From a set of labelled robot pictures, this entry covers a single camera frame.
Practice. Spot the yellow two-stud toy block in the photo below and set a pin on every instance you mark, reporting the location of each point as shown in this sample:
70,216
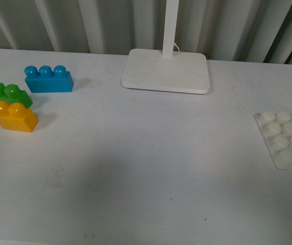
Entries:
17,117

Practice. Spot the blue three-stud toy block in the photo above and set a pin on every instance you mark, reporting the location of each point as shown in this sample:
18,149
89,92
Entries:
47,80

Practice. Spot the green two-stud toy block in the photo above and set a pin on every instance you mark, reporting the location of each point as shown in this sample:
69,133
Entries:
13,94

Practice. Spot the white lamp stand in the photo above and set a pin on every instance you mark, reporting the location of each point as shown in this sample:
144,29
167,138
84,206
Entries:
167,70

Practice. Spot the white studded base plate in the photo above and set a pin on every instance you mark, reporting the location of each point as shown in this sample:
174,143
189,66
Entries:
276,131

